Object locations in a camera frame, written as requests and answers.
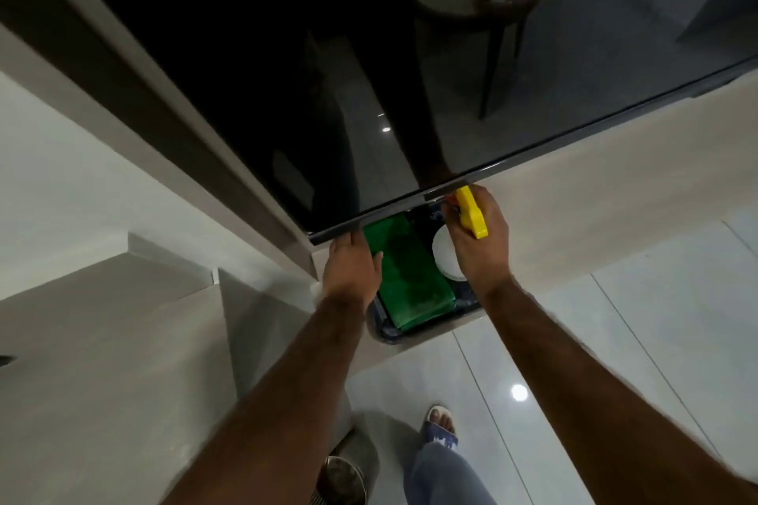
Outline person's left forearm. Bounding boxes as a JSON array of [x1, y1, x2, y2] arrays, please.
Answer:
[[161, 296, 369, 505]]

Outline person's right hand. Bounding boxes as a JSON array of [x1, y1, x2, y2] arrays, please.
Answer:
[[442, 184, 512, 294]]

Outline beige console cabinet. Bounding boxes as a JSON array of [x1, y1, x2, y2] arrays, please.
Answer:
[[0, 69, 758, 505]]

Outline black flat screen television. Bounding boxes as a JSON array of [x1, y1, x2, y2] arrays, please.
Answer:
[[44, 0, 758, 245]]

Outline person's left hand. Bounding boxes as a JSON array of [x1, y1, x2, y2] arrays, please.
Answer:
[[321, 229, 385, 310]]

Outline person's blue jeans leg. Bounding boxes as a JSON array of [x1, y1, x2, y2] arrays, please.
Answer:
[[402, 441, 499, 505]]

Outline white spray bottle yellow trigger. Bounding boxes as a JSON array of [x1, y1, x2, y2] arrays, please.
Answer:
[[431, 185, 490, 283]]

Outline green cleaning cloth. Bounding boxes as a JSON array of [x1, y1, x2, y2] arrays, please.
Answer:
[[362, 213, 457, 333]]

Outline dark blue plastic tray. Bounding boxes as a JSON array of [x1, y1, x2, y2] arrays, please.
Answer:
[[365, 200, 484, 346]]

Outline grey striped sandal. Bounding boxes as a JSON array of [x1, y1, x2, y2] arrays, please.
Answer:
[[312, 454, 369, 505]]

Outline person's right forearm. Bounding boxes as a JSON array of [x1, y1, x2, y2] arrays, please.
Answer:
[[477, 275, 758, 505]]

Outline blue patterned sandal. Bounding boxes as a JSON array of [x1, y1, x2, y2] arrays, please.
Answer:
[[419, 403, 460, 453]]

